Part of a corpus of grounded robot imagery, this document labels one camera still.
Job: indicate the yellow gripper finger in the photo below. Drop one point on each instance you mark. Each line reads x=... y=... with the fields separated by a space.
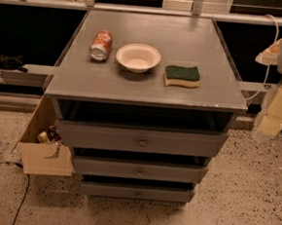
x=270 y=123

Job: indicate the grey bottom drawer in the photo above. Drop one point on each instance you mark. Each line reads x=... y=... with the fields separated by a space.
x=139 y=193

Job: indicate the grey drawer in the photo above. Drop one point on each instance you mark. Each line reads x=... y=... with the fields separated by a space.
x=140 y=170
x=139 y=193
x=130 y=139

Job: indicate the grey drawer cabinet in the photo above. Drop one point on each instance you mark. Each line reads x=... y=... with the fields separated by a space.
x=107 y=93

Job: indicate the grey middle drawer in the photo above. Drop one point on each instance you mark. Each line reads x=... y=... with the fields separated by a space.
x=140 y=170

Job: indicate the grey top drawer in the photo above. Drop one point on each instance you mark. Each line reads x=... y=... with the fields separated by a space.
x=130 y=139

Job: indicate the green yellow sponge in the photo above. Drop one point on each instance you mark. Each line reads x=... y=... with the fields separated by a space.
x=186 y=77

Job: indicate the white paper bowl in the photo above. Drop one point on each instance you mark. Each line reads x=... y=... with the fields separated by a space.
x=138 y=58

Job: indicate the orange soda can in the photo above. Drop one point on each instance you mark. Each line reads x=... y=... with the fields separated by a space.
x=101 y=46

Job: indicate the items inside cardboard box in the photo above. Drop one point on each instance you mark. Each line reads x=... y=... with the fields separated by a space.
x=51 y=134

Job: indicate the cardboard box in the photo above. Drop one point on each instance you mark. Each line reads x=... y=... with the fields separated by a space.
x=39 y=154

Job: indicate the black item on shelf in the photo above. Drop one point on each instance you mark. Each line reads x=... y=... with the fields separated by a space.
x=12 y=63

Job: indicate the metal frame rail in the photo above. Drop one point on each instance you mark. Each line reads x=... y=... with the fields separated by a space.
x=147 y=10

